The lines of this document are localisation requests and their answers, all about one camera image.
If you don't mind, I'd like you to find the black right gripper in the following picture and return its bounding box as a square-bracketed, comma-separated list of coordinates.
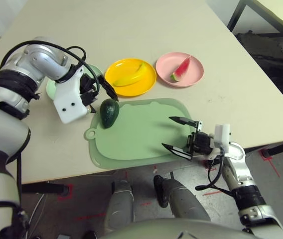
[161, 116, 216, 161]

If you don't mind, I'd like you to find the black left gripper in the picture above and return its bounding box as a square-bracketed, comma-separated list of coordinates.
[78, 72, 119, 115]

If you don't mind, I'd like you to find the dark green toy avocado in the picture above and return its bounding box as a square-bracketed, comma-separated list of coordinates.
[100, 98, 119, 129]

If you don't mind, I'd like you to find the yellow toy banana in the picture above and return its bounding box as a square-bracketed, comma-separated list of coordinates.
[113, 61, 147, 87]

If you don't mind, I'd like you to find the red toy watermelon slice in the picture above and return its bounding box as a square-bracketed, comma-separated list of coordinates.
[170, 55, 193, 82]

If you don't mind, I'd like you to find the yellow plastic plate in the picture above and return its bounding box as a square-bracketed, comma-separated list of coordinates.
[104, 58, 157, 97]

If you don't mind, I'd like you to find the green cutting board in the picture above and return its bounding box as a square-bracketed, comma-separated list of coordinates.
[84, 98, 196, 170]

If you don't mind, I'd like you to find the light green plastic plate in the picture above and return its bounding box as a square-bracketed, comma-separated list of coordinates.
[46, 63, 102, 99]

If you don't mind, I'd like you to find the grey right robot leg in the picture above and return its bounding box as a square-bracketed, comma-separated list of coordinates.
[153, 175, 211, 222]

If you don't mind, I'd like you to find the grey robot leg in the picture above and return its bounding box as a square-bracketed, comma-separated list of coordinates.
[105, 180, 135, 232]
[153, 175, 211, 222]

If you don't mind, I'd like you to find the pink plastic plate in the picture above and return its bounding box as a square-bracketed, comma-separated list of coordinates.
[155, 52, 205, 87]

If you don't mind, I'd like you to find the grey left robot leg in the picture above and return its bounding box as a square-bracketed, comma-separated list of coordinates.
[105, 180, 135, 232]

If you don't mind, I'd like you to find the pale robot torso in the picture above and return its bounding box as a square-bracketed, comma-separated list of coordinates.
[101, 218, 254, 239]

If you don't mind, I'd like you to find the brown rough floor mat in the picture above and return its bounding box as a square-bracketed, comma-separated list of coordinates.
[235, 31, 283, 63]

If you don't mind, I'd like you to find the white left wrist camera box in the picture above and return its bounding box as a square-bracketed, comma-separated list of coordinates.
[53, 66, 89, 124]

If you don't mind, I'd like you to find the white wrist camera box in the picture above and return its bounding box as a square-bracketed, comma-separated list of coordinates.
[53, 66, 89, 124]
[213, 123, 232, 152]

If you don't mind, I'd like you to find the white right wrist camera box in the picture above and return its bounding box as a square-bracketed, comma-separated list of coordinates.
[213, 123, 232, 152]

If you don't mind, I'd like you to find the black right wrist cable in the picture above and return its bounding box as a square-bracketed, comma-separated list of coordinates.
[195, 149, 232, 194]

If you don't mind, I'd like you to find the black hanging cable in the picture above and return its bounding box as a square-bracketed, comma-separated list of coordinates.
[16, 149, 24, 207]

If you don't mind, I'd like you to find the white floor cable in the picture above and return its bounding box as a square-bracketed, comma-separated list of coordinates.
[29, 194, 45, 225]

